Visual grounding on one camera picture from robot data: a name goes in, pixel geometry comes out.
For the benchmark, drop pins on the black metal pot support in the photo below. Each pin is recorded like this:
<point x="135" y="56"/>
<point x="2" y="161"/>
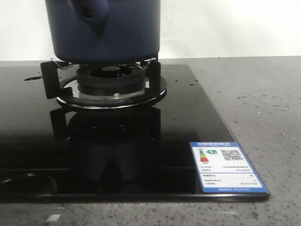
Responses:
<point x="67" y="93"/>

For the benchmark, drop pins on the dark blue cooking pot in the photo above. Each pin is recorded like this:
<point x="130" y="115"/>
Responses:
<point x="104" y="31"/>

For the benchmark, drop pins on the black round gas burner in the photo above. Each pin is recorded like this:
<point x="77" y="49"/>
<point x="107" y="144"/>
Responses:
<point x="108" y="80"/>

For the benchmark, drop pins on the blue white energy label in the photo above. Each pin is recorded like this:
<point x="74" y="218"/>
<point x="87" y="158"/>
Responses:
<point x="223" y="167"/>

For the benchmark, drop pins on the black glass gas stove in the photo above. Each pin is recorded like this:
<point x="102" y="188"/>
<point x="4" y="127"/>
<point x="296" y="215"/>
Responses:
<point x="50" y="153"/>

